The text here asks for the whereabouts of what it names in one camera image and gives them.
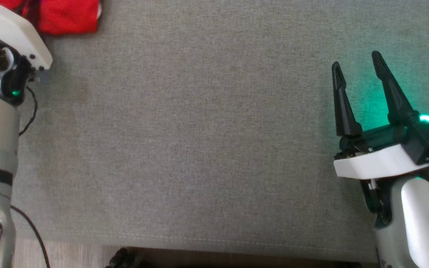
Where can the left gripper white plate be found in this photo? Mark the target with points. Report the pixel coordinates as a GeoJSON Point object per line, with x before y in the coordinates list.
{"type": "Point", "coordinates": [9, 33]}

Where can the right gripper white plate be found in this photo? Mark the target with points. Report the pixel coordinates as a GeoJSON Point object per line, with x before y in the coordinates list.
{"type": "Point", "coordinates": [374, 163]}

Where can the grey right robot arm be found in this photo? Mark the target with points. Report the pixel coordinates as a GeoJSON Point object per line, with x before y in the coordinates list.
{"type": "Point", "coordinates": [415, 223]}

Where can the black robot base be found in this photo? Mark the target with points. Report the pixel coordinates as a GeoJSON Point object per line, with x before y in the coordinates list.
{"type": "Point", "coordinates": [125, 258]}

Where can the red garment with white trim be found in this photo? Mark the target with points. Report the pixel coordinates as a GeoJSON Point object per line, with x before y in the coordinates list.
{"type": "Point", "coordinates": [69, 16]}

